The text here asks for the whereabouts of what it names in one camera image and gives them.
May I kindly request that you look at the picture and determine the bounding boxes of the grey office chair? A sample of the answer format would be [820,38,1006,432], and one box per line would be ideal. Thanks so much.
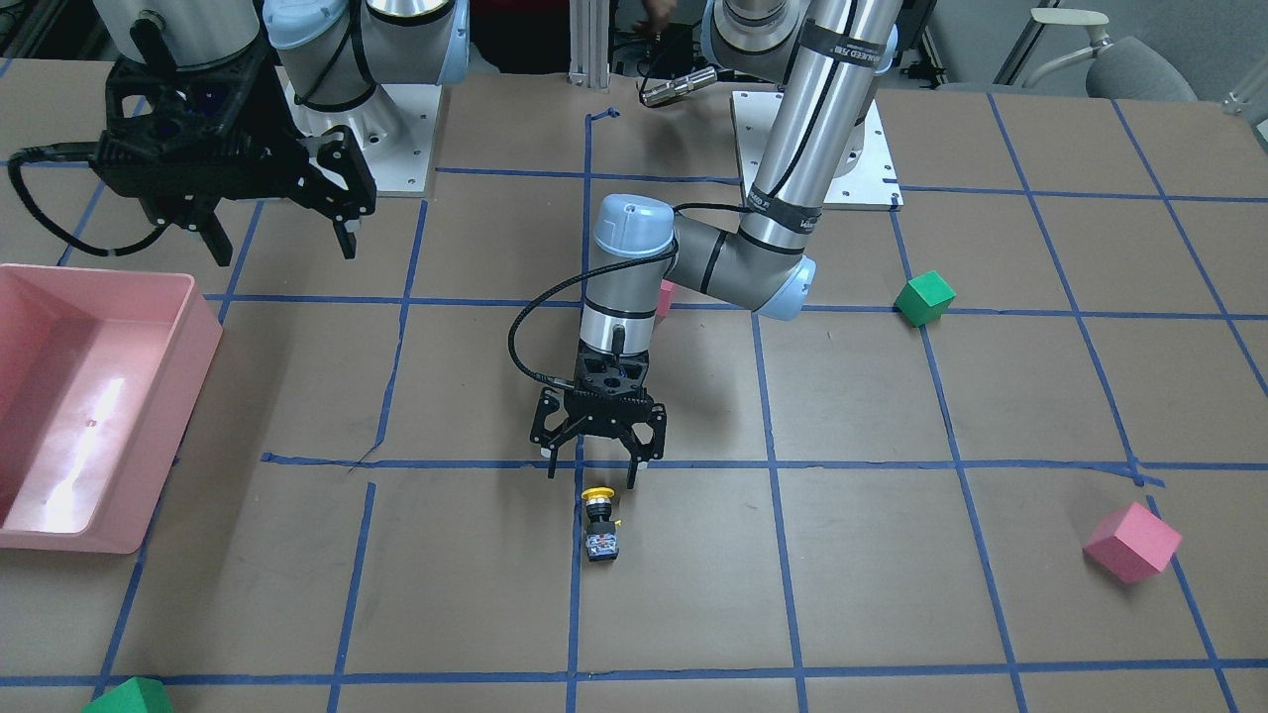
[1019,6,1200,101]

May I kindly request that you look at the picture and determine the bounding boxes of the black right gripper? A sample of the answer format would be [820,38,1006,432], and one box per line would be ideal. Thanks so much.
[93,41,377,266]

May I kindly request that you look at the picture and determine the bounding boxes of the green cube near base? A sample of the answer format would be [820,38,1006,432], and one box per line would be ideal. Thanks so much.
[894,270,957,329]

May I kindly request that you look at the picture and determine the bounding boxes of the green cube near tray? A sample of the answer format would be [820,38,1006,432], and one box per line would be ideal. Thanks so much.
[81,676,175,713]

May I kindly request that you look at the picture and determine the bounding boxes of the yellow push button switch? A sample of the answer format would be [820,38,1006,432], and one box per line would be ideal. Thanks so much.
[581,486,619,562]

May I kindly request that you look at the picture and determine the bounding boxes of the pink plastic tray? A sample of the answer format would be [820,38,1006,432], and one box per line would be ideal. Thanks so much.
[1,263,222,554]

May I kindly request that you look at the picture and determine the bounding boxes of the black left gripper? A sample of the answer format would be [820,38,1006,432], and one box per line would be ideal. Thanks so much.
[529,343,670,490]

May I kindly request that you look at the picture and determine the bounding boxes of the pink cube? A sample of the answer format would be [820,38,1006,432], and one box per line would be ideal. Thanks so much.
[656,280,678,318]
[1083,502,1183,585]

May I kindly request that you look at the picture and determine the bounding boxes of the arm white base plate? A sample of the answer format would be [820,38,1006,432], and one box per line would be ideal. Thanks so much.
[284,84,444,197]
[732,91,904,211]

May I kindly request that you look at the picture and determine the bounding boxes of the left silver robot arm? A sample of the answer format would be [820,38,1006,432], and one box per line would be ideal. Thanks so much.
[507,1,900,481]

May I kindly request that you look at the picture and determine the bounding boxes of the aluminium frame post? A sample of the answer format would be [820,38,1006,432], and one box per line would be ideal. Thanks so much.
[567,0,614,93]

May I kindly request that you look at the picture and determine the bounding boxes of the pink cube far side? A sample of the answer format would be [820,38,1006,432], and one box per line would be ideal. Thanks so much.
[1083,502,1183,585]

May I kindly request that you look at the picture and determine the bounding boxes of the pink cube near centre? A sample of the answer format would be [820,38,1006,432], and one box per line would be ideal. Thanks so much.
[656,280,678,318]

